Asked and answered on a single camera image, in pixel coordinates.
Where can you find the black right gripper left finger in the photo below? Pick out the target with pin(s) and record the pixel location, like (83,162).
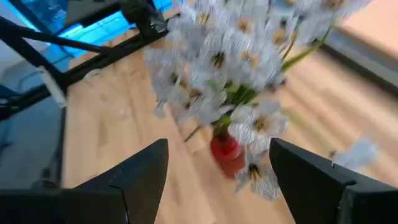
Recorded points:
(93,205)

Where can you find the light wood desk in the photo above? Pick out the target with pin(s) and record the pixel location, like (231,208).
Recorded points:
(373,25)

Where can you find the black aluminium table frame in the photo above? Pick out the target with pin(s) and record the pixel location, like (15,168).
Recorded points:
(102,60)

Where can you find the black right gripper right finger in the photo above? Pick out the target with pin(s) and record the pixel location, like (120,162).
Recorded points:
(326,199)

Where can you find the red ribbed glass vase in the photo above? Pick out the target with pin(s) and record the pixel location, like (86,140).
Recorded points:
(227,155)

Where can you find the white flower bunch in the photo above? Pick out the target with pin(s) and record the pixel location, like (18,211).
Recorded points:
(217,59)

